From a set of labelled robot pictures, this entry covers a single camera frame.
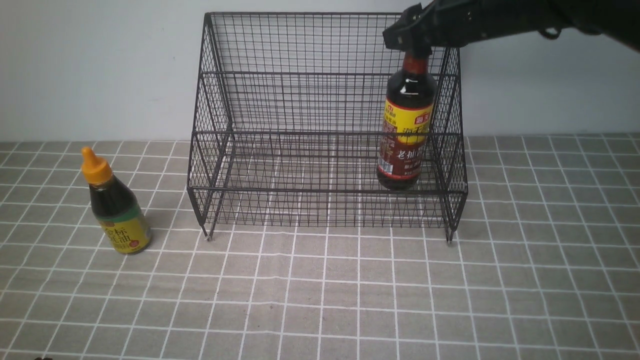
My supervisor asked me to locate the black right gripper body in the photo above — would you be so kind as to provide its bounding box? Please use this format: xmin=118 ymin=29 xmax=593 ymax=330
xmin=382 ymin=0 xmax=506 ymax=53

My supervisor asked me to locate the dark soy sauce bottle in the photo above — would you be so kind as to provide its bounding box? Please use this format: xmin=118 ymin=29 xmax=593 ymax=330
xmin=375 ymin=48 xmax=437 ymax=191

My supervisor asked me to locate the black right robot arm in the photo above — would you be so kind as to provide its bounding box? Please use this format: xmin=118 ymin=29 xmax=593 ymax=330
xmin=382 ymin=0 xmax=640 ymax=54

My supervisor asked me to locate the small orange-capped sauce bottle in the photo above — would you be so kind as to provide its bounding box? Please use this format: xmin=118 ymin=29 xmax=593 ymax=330
xmin=81 ymin=146 xmax=153 ymax=255

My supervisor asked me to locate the grey checkered tablecloth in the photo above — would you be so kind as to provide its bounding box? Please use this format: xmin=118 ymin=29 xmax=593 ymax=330
xmin=0 ymin=133 xmax=640 ymax=360

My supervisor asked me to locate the black wire mesh shelf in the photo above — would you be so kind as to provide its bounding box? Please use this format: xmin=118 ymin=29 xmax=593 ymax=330
xmin=187 ymin=11 xmax=469 ymax=241

